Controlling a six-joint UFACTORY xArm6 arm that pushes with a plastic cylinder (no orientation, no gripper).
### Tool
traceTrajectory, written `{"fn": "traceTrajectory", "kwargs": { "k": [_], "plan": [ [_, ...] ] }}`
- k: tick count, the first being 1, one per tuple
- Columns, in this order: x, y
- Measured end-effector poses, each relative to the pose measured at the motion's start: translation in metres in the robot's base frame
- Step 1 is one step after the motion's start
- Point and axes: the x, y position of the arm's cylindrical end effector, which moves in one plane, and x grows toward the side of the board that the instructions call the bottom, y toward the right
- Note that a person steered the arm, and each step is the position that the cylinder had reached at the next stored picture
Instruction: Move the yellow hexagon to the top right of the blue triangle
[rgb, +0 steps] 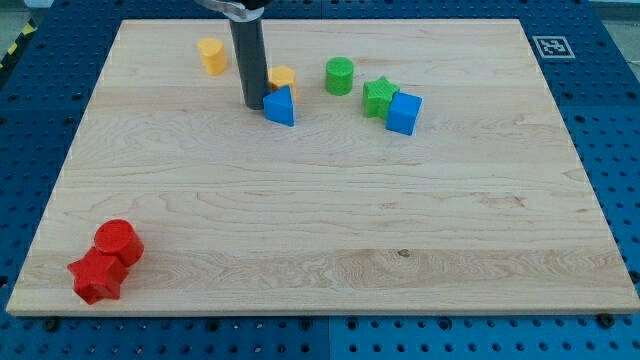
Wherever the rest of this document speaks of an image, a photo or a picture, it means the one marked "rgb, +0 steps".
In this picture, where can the blue cube block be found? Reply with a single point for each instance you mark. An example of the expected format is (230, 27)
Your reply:
(403, 113)

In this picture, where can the red cylinder block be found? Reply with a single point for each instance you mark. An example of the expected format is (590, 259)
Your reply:
(118, 238)

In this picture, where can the yellow heart block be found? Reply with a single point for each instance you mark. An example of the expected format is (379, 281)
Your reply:
(213, 55)

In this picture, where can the red star block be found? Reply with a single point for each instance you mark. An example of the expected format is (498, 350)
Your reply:
(97, 276)

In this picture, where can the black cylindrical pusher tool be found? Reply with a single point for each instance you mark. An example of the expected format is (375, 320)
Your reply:
(248, 41)

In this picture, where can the wooden board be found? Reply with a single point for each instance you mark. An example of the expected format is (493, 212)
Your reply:
(485, 210)

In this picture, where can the blue triangle block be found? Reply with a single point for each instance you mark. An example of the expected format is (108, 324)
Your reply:
(279, 107)

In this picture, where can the yellow hexagon block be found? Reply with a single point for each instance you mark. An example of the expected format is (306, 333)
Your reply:
(282, 76)

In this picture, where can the silver clamp on tool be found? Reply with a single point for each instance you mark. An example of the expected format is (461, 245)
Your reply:
(235, 11)

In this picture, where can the green star block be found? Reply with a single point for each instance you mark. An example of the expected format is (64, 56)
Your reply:
(377, 97)

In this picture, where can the green cylinder block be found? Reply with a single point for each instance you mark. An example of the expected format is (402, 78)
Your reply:
(339, 76)

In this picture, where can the white fiducial marker tag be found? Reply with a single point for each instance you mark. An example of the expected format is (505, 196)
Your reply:
(553, 47)

